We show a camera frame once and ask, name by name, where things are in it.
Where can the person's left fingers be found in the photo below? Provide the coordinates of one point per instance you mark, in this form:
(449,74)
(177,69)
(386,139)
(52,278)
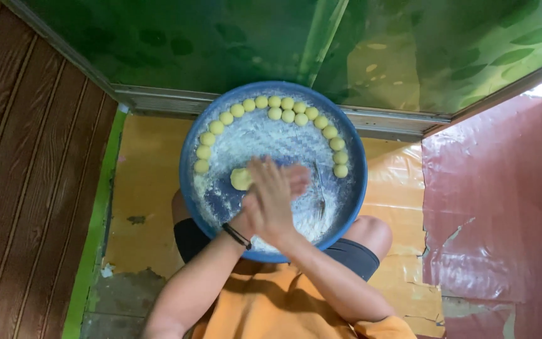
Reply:
(300,181)

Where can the black wrist band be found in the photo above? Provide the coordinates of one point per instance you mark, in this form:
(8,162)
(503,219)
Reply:
(236,236)

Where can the person's right fingers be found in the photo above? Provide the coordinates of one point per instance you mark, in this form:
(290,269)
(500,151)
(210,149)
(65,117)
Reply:
(267,176)

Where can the red plastic sheet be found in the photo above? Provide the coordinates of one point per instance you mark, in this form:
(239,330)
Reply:
(497,202)

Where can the person's right hand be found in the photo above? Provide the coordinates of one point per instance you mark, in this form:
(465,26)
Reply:
(268,207)

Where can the orange shirt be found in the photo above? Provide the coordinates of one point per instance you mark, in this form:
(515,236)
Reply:
(271,310)

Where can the yellow dough lump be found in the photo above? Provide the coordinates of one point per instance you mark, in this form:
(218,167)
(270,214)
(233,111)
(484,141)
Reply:
(240,179)

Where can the green trim strip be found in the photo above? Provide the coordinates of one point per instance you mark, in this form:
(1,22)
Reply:
(97,221)

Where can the dark shorts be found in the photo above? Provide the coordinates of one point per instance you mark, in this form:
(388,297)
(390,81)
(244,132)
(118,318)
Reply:
(353,256)

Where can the round blue tray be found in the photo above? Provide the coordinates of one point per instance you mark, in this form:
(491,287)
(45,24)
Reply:
(353,188)

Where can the white flour layer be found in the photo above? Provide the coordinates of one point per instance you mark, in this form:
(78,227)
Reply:
(271,139)

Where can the green leaf-print plastic sheet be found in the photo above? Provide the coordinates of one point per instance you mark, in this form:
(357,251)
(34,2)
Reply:
(214,42)

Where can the brown wooden panel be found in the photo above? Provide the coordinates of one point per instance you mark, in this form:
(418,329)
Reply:
(26,165)

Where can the yellow vinyl floor sheet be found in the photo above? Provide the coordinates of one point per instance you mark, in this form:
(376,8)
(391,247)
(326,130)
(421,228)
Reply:
(151,188)

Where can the grey metal frame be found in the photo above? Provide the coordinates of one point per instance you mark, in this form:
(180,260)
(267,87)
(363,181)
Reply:
(158,100)

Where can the person's left hand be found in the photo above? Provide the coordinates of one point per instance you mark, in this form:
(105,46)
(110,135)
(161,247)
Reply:
(300,181)

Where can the row of yellow dough balls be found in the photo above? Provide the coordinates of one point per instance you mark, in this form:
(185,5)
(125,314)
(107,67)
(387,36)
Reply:
(237,110)

